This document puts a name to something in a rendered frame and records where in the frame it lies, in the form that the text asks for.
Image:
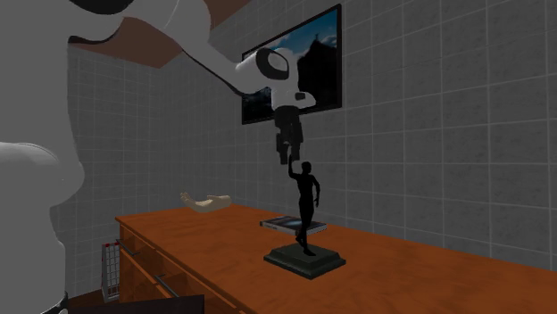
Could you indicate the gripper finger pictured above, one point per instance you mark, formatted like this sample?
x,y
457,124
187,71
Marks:
x,y
295,151
282,154

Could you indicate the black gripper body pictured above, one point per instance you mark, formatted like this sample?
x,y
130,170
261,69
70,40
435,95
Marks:
x,y
288,124

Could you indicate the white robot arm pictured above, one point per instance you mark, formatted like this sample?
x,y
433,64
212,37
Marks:
x,y
30,130

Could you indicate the dark-covered book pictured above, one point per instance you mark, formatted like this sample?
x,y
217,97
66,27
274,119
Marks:
x,y
278,224

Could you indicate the beige hand-shaped figure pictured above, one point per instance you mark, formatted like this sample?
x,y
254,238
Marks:
x,y
208,203

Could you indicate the black figure statue on base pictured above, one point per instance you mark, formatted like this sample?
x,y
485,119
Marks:
x,y
306,261

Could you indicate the brown wooden chest of drawers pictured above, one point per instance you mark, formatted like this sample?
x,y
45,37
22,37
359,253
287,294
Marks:
x,y
391,278

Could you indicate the dark robot stand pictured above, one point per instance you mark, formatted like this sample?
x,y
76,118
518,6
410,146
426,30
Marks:
x,y
143,305

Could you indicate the black-framed landscape wall picture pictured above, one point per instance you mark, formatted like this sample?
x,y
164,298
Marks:
x,y
322,65

